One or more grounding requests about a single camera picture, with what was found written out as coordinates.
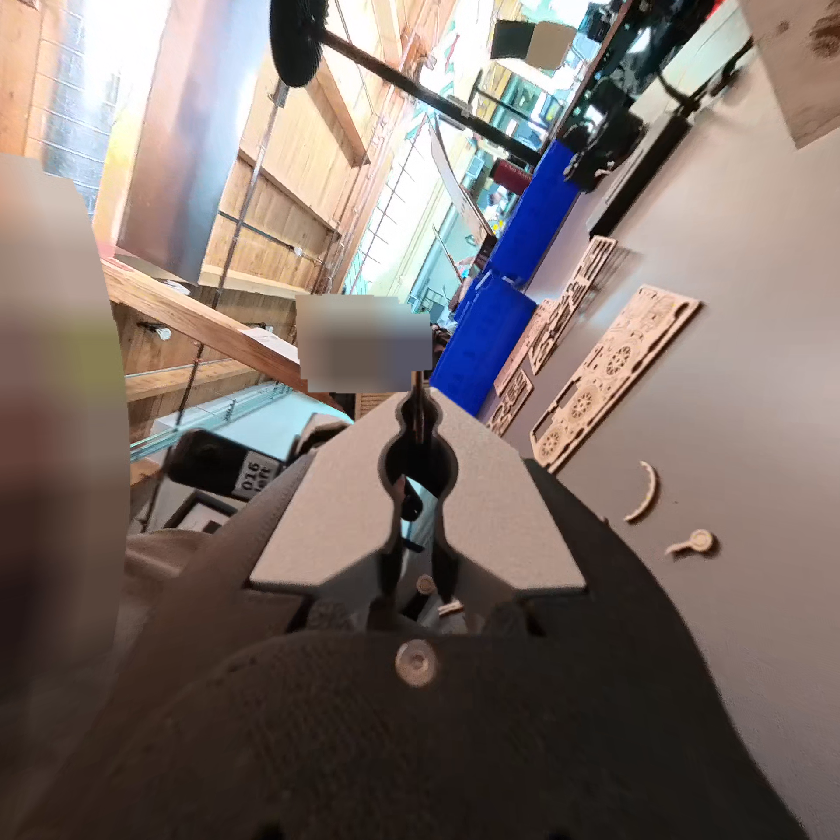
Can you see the wooden gear puzzle sheet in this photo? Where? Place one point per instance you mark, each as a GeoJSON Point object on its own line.
{"type": "Point", "coordinates": [617, 367]}

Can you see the open instruction booklet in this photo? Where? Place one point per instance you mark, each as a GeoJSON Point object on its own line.
{"type": "Point", "coordinates": [800, 65]}

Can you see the tilted white board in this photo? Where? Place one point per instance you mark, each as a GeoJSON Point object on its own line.
{"type": "Point", "coordinates": [459, 184]}

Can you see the wooden arc piece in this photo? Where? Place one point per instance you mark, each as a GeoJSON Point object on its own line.
{"type": "Point", "coordinates": [646, 492]}

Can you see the wooden cut-out puzzle sheet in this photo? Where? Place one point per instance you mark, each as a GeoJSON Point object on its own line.
{"type": "Point", "coordinates": [577, 295]}

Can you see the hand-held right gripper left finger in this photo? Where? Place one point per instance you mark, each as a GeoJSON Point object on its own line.
{"type": "Point", "coordinates": [308, 525]}

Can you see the flat black box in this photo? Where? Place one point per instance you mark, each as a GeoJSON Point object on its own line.
{"type": "Point", "coordinates": [640, 170]}

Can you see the small wooden cut-out sheet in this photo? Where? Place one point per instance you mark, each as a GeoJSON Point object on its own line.
{"type": "Point", "coordinates": [513, 403]}

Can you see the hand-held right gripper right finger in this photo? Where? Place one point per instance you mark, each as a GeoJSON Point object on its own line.
{"type": "Point", "coordinates": [512, 525]}

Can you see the thin wooden stick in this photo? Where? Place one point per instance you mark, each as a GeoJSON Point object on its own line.
{"type": "Point", "coordinates": [417, 407]}

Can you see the red water bottle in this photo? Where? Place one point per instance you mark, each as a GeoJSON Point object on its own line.
{"type": "Point", "coordinates": [510, 177]}

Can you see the blue storage bin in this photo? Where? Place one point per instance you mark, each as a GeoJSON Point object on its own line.
{"type": "Point", "coordinates": [535, 210]}
{"type": "Point", "coordinates": [485, 348]}

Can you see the wooden round-head key piece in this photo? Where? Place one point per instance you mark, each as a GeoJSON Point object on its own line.
{"type": "Point", "coordinates": [702, 541]}

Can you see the black pole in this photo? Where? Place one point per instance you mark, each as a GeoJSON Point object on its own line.
{"type": "Point", "coordinates": [302, 39]}

